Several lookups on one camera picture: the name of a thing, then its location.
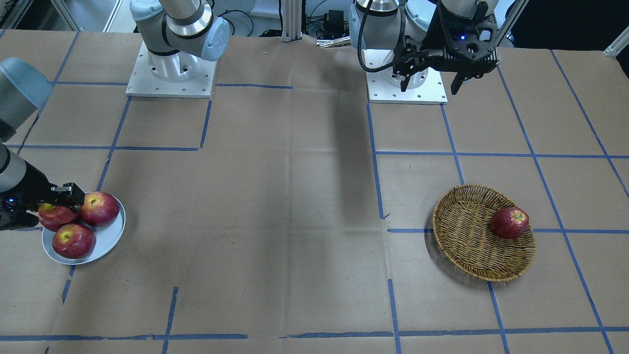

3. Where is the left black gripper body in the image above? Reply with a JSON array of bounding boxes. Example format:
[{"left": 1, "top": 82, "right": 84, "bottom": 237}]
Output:
[{"left": 393, "top": 34, "right": 501, "bottom": 79}]

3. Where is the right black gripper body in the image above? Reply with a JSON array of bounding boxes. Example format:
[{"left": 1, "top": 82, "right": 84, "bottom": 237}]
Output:
[{"left": 1, "top": 164, "right": 85, "bottom": 228}]

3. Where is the yellow-red apple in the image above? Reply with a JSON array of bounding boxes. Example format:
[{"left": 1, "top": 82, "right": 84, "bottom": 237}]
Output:
[{"left": 37, "top": 203, "right": 79, "bottom": 232}]

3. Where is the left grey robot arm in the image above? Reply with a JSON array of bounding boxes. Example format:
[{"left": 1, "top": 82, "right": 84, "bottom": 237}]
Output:
[{"left": 349, "top": 0, "right": 501, "bottom": 94}]

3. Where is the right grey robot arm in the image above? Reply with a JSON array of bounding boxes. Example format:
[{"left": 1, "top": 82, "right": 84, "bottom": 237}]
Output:
[{"left": 0, "top": 0, "right": 231, "bottom": 231}]

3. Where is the red apple plate front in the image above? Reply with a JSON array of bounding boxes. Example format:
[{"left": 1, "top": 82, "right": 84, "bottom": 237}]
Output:
[{"left": 52, "top": 223, "right": 97, "bottom": 260}]

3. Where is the red apple plate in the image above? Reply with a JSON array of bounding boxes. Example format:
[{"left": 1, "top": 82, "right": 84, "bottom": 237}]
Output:
[
  {"left": 52, "top": 223, "right": 97, "bottom": 260},
  {"left": 79, "top": 191, "right": 120, "bottom": 227}
]

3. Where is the light blue plate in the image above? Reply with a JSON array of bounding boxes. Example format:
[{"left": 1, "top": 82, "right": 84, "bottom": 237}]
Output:
[{"left": 42, "top": 192, "right": 126, "bottom": 266}]

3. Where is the dark red apple in basket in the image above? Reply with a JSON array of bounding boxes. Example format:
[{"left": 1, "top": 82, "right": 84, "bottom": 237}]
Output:
[{"left": 490, "top": 207, "right": 529, "bottom": 240}]

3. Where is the round wicker basket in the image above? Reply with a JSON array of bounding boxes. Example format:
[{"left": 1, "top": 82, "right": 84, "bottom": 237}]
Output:
[{"left": 431, "top": 184, "right": 537, "bottom": 283}]

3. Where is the black power adapter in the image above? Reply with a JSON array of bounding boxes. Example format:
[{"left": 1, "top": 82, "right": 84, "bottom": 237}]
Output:
[{"left": 323, "top": 9, "right": 344, "bottom": 32}]

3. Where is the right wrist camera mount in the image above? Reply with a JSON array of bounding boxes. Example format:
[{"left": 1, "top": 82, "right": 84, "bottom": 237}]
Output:
[{"left": 0, "top": 199, "right": 30, "bottom": 231}]

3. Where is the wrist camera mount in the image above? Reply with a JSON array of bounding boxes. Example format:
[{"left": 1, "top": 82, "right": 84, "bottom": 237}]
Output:
[
  {"left": 423, "top": 0, "right": 497, "bottom": 60},
  {"left": 0, "top": 199, "right": 30, "bottom": 231}
]

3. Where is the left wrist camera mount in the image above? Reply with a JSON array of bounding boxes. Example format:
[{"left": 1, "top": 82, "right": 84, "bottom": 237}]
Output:
[{"left": 423, "top": 0, "right": 497, "bottom": 60}]

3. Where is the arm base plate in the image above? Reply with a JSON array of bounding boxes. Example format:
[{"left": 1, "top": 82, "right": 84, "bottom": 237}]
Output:
[
  {"left": 366, "top": 68, "right": 448, "bottom": 105},
  {"left": 126, "top": 43, "right": 217, "bottom": 99}
]

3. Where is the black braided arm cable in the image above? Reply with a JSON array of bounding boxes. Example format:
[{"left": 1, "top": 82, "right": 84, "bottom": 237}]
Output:
[{"left": 357, "top": 5, "right": 408, "bottom": 73}]

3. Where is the aluminium frame post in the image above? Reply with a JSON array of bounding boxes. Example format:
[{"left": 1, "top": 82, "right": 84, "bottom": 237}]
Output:
[{"left": 279, "top": 0, "right": 305, "bottom": 43}]

